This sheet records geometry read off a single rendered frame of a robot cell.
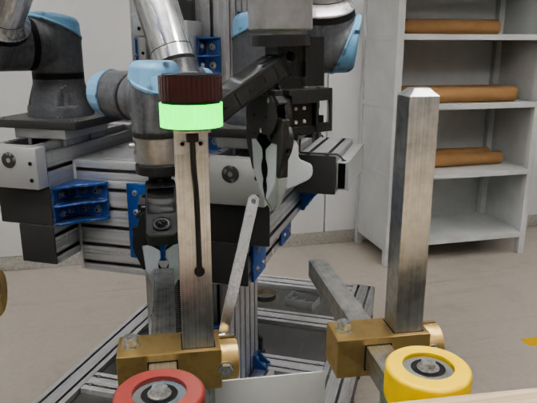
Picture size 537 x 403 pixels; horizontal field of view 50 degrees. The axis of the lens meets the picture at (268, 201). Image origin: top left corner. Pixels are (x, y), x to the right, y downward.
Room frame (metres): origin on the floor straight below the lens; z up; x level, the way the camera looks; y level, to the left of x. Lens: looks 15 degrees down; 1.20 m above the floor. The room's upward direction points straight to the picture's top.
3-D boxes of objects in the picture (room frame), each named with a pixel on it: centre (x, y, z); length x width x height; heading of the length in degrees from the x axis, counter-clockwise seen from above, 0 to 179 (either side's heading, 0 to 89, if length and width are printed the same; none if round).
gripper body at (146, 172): (0.88, 0.17, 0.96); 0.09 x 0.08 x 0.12; 10
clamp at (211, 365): (0.59, 0.10, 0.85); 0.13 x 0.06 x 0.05; 100
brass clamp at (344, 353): (0.64, -0.14, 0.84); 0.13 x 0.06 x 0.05; 100
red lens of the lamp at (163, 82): (0.55, 0.07, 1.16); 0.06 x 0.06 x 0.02
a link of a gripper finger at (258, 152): (0.72, -0.01, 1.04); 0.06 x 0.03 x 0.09; 120
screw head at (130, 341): (0.59, 0.16, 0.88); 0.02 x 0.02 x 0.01
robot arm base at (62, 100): (1.38, 0.49, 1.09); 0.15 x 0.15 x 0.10
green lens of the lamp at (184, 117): (0.55, 0.07, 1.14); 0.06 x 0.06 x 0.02
